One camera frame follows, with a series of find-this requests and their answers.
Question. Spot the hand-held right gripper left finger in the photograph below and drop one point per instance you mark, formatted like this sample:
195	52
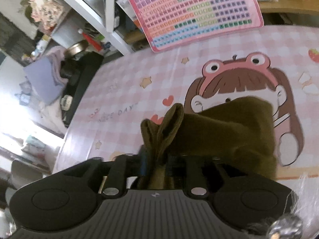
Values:
144	161

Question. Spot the white wooden bookshelf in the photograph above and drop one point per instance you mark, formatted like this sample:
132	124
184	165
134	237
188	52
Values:
99	20

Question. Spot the pink flower decoration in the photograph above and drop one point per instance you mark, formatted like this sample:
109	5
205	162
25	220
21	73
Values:
44	10

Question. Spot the olive green pants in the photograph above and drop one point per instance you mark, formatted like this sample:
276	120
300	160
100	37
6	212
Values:
224	134

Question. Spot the red tassel ornament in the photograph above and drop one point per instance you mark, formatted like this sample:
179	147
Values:
91	39

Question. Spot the black case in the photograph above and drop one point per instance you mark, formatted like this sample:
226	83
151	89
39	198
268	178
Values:
84	79

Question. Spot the pink checked cartoon desk mat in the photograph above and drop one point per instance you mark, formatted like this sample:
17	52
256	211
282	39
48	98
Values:
149	67

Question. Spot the brass bowl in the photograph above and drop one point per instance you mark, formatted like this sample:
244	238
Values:
76	47

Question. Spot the pink learning tablet toy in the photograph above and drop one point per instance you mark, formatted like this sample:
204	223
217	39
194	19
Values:
199	12

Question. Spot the white leaning book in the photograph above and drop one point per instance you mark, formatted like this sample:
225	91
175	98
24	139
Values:
111	7

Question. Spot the white fluffy fur trim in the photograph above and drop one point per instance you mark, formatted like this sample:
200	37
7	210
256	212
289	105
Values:
304	204

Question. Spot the white cup with green lid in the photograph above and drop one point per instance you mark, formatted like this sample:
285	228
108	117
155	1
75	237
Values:
106	44

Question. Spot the white orange booklet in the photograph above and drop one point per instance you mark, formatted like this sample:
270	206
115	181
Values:
127	12

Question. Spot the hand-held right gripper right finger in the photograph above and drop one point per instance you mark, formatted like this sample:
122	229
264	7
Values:
170	166

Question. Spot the lavender cloth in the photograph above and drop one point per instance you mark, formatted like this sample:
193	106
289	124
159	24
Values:
43	79

